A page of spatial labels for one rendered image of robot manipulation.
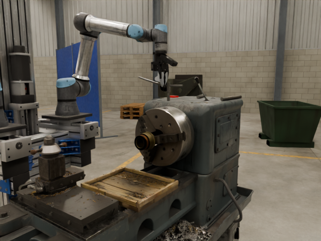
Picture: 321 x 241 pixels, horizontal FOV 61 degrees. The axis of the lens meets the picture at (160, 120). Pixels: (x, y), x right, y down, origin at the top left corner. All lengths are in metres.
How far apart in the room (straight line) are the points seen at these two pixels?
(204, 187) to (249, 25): 10.22
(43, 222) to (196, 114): 0.89
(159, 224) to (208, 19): 10.74
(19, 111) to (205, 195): 1.14
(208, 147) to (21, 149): 0.94
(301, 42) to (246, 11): 2.31
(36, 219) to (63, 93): 0.90
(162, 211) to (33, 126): 0.92
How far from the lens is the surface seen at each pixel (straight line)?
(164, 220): 1.37
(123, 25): 1.63
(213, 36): 11.55
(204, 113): 1.46
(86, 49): 1.89
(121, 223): 1.00
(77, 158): 1.78
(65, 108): 1.79
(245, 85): 11.27
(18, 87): 1.71
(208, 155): 1.52
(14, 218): 1.14
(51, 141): 1.09
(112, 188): 1.33
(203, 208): 1.63
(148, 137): 1.34
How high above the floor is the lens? 1.40
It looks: 9 degrees down
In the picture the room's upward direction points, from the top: straight up
